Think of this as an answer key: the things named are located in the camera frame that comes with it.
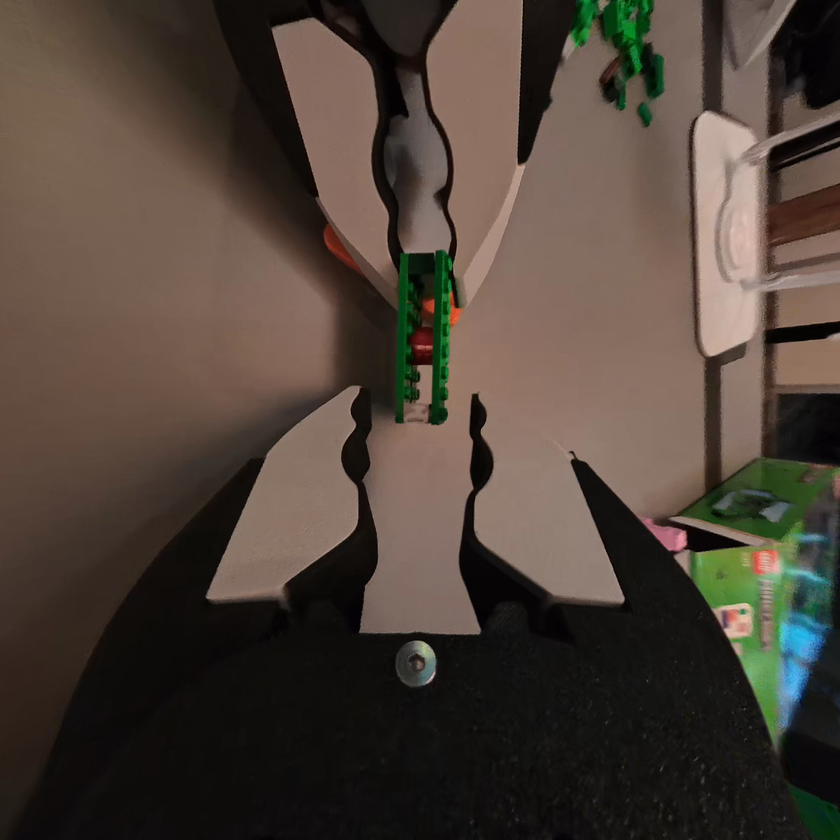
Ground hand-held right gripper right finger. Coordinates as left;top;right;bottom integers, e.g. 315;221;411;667
459;392;626;632

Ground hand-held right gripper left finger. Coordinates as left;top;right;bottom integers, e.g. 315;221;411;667
205;386;379;632

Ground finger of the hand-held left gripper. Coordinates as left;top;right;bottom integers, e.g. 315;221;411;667
422;0;527;309
271;18;404;311

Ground green lego assembly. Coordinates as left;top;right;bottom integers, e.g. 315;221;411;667
394;249;457;426

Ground pink lego figure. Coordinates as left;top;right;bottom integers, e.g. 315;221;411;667
640;517;688;552

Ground pile of green lego bricks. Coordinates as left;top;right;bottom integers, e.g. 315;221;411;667
570;0;665;127

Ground green lego box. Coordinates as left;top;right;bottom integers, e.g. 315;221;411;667
669;458;840;788

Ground orange brick separator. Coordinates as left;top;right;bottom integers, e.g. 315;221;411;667
323;225;462;327

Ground white book stand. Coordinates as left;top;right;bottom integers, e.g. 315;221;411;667
689;110;840;358

